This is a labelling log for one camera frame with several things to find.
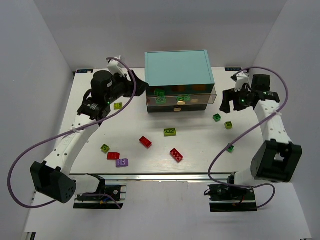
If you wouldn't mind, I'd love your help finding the olive small lego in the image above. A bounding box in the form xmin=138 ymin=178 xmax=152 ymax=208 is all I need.
xmin=100 ymin=144 xmax=110 ymax=153

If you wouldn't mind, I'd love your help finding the transparent drawer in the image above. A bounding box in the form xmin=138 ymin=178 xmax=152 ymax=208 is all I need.
xmin=146 ymin=88 xmax=217 ymax=107

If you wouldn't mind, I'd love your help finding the red sloped lego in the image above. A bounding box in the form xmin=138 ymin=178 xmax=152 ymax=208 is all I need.
xmin=107 ymin=152 xmax=120 ymax=160

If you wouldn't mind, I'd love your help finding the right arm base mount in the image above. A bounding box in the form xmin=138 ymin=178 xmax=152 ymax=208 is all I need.
xmin=203 ymin=182 xmax=258 ymax=213

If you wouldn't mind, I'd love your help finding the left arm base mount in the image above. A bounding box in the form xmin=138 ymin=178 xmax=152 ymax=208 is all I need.
xmin=73 ymin=174 xmax=127 ymax=210

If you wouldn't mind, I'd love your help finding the lime long lego centre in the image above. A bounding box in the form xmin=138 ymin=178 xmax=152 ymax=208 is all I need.
xmin=163 ymin=128 xmax=177 ymax=137

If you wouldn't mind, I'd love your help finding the green long lego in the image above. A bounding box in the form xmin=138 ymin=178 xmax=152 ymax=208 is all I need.
xmin=176 ymin=95 xmax=191 ymax=105

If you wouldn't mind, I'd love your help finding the right blue label sticker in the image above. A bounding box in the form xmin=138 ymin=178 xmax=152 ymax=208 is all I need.
xmin=224 ymin=67 xmax=242 ymax=72

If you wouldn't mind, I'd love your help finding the purple sloped lego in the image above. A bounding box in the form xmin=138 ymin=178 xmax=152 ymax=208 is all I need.
xmin=115 ymin=158 xmax=129 ymax=168

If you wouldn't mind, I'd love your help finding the lime lego near left arm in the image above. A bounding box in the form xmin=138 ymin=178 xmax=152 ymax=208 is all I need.
xmin=113 ymin=102 xmax=123 ymax=110

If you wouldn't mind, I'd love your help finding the teal drawer cabinet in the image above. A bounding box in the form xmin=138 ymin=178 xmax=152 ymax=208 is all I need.
xmin=144 ymin=50 xmax=215 ymax=113

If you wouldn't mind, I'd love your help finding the dark green lego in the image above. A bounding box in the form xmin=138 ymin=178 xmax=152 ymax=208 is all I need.
xmin=154 ymin=88 xmax=166 ymax=97

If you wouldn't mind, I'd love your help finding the lime small lego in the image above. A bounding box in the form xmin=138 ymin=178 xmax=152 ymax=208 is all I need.
xmin=224 ymin=121 xmax=233 ymax=130

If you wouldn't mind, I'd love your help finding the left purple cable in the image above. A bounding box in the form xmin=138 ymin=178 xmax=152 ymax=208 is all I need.
xmin=7 ymin=57 xmax=137 ymax=209

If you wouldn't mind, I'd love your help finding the red lego centre right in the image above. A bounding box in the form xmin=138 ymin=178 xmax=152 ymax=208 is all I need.
xmin=170 ymin=148 xmax=183 ymax=163

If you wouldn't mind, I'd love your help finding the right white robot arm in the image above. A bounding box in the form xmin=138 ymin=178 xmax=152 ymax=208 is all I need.
xmin=220 ymin=72 xmax=303 ymax=186

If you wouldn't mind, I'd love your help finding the blue label sticker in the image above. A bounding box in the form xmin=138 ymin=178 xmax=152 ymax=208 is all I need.
xmin=224 ymin=67 xmax=242 ymax=72
xmin=75 ymin=69 xmax=94 ymax=74

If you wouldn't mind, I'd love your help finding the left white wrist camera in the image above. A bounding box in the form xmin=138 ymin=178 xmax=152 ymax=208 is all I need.
xmin=106 ymin=59 xmax=127 ymax=77

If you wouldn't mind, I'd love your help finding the red lego centre left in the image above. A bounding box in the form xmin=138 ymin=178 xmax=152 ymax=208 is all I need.
xmin=139 ymin=136 xmax=152 ymax=149

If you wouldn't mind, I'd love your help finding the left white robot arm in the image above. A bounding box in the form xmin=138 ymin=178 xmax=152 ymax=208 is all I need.
xmin=30 ymin=70 xmax=149 ymax=204

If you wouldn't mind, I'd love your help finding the left blue label sticker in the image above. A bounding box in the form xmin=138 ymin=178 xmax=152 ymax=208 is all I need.
xmin=75 ymin=69 xmax=94 ymax=74

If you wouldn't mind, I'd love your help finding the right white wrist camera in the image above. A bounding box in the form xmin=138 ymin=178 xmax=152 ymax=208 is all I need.
xmin=231 ymin=71 xmax=250 ymax=92

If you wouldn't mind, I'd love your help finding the green small lego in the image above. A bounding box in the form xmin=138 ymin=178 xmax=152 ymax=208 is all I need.
xmin=212 ymin=113 xmax=222 ymax=122
xmin=227 ymin=144 xmax=235 ymax=153

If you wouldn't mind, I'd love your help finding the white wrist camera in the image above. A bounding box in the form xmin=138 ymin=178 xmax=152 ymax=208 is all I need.
xmin=106 ymin=59 xmax=127 ymax=77
xmin=231 ymin=71 xmax=250 ymax=92

